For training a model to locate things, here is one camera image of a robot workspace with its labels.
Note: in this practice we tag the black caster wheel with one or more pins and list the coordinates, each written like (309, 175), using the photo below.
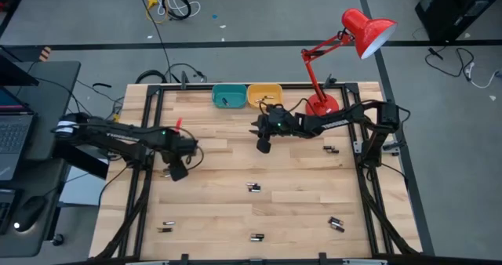
(57, 240)

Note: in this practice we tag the small red tag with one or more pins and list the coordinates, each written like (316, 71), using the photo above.
(179, 124)

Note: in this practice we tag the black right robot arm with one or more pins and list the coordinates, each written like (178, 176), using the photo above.
(333, 124)

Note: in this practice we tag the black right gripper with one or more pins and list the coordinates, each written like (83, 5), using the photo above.
(278, 124)

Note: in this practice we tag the grey laptop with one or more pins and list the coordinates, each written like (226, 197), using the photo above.
(15, 135)

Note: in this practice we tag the black computer mouse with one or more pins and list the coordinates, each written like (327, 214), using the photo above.
(29, 214)

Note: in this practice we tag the yellow plastic bin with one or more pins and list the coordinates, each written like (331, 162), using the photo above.
(274, 90)

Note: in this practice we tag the black aluminium table frame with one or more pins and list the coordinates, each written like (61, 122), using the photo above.
(294, 86)

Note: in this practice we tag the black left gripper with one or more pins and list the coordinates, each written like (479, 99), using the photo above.
(180, 146)

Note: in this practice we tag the teal plastic bin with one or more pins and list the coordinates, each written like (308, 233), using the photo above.
(237, 96)

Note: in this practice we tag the red desk lamp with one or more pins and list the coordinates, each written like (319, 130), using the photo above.
(322, 108)

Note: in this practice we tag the orange black striped marker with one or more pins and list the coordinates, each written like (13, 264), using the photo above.
(45, 54)

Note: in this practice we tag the black side desk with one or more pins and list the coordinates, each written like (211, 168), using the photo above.
(55, 100)

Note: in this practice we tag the black computer tower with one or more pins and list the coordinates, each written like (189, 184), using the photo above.
(451, 10)

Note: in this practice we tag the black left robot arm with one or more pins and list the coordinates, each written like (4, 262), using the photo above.
(117, 136)

